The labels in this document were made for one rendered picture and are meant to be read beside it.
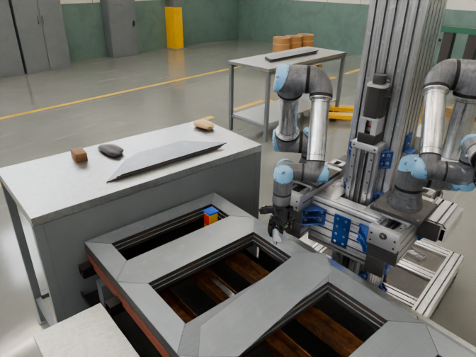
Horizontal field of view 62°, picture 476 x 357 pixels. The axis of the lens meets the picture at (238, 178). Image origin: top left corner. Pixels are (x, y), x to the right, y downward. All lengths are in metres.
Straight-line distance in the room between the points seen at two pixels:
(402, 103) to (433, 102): 0.32
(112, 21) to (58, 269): 9.43
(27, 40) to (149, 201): 8.01
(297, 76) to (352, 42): 10.60
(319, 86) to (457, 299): 2.01
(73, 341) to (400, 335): 1.16
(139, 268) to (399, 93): 1.37
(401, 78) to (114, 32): 9.65
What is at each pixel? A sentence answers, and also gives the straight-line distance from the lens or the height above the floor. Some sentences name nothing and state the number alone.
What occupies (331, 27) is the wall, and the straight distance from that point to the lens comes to 12.57.
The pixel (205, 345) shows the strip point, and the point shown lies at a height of 0.87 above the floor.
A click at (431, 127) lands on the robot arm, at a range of 1.63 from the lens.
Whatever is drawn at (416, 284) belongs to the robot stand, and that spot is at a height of 0.21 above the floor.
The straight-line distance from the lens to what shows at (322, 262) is 1.77.
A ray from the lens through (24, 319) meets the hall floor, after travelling 2.99.
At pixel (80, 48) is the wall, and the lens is 11.04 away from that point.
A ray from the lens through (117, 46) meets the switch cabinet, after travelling 11.19.
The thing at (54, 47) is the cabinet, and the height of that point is 0.49.
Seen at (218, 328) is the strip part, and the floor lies 0.87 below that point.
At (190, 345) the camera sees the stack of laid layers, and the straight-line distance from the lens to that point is 1.43.
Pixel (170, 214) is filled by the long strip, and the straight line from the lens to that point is 2.06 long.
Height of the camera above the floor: 1.96
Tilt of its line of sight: 27 degrees down
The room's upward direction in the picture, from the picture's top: 1 degrees clockwise
